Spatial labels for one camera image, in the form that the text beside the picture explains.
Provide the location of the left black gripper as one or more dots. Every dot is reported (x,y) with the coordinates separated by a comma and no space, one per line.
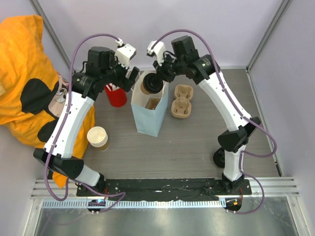
(124,82)

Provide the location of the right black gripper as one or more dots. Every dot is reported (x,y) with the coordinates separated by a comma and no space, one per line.
(161,73)

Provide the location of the single brown paper cup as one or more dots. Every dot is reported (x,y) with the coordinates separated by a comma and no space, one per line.
(144,89)

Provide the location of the single black cup lid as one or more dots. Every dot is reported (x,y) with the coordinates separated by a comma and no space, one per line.
(155,81)

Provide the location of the brown pulp cup carrier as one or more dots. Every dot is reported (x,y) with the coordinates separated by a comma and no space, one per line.
(152,103)

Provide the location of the light blue paper bag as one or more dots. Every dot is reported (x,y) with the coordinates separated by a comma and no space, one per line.
(148,121)

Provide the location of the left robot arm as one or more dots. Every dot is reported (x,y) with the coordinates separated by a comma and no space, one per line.
(103,66)

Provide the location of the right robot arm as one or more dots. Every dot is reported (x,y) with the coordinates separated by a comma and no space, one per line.
(205,72)

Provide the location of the red cup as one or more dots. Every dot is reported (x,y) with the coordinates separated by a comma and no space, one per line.
(117,97)

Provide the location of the brown cup carrier stack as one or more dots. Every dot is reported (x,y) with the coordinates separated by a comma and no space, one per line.
(181,106)

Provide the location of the paper cup stack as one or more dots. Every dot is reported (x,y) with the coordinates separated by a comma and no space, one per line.
(98,138)

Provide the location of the black lid stack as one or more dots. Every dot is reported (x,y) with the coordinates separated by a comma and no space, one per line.
(219,158)

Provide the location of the orange cartoon cloth bag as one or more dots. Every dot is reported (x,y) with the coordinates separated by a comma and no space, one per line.
(32,92)

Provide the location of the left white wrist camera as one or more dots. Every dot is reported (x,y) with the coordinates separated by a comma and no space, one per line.
(124,53)

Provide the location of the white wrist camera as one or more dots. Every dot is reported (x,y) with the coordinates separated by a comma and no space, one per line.
(124,53)
(156,49)

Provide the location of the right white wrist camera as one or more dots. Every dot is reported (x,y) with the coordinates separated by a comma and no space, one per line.
(156,49)

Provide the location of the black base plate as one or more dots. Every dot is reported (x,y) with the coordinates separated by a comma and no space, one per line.
(172,189)

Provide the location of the white slotted cable duct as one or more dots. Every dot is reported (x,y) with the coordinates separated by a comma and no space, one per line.
(99,203)

